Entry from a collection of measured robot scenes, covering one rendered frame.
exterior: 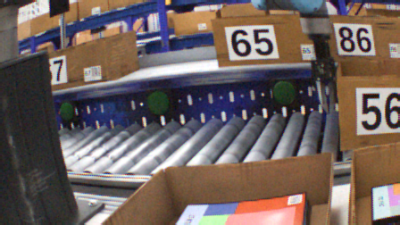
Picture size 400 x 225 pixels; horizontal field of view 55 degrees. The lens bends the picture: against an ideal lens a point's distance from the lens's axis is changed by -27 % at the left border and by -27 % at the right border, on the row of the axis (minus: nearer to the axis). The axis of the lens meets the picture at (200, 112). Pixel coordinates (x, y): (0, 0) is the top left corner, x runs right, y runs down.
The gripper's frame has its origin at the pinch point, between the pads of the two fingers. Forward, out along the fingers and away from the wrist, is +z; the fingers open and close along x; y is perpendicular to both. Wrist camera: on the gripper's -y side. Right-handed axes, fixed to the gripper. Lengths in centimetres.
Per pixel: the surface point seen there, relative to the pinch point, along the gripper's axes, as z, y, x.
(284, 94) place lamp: -0.6, -20.9, -16.1
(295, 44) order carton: -14.9, -28.8, -10.5
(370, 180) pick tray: 1, 52, 11
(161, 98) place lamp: -2, -21, -54
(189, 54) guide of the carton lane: -11, -61, -57
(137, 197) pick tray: -4, 65, -24
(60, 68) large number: -17, -29, -100
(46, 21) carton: -75, -482, -446
